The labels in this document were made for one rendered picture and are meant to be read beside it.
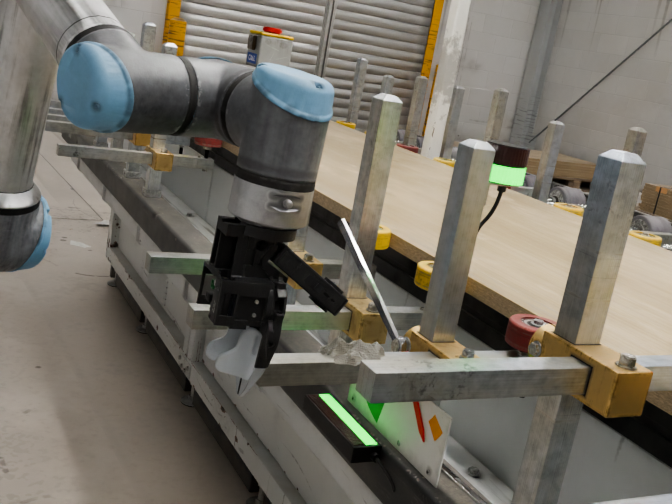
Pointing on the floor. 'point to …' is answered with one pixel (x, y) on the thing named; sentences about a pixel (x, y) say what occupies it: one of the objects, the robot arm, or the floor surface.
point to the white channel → (458, 14)
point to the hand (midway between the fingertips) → (248, 385)
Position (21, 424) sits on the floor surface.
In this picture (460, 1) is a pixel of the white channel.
